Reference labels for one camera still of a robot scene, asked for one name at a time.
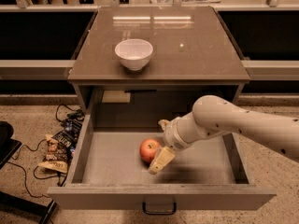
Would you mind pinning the dark snack bag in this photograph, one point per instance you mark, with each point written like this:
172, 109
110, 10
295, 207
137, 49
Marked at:
68, 136

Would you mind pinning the black drawer handle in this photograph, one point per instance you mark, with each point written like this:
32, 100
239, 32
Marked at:
154, 209

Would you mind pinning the beige note in cabinet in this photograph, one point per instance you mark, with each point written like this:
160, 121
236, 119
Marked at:
116, 97

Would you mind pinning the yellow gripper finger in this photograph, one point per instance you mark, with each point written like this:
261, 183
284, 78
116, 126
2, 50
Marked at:
162, 157
164, 123

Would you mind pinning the red apple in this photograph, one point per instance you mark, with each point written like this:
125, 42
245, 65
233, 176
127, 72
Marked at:
148, 149

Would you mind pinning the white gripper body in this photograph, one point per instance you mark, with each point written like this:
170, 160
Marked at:
172, 136

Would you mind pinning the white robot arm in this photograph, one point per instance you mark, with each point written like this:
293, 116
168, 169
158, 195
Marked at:
212, 116

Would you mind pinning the white ceramic bowl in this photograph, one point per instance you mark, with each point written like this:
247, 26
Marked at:
134, 54

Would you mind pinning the grey counter cabinet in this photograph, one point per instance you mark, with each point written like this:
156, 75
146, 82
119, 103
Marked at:
191, 48

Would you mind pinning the brown snack bag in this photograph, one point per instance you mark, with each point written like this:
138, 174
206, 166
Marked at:
56, 157

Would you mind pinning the black chair base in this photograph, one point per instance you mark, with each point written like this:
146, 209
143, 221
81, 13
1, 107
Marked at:
15, 192

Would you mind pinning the grey open top drawer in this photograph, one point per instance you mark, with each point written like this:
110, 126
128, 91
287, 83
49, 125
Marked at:
107, 171

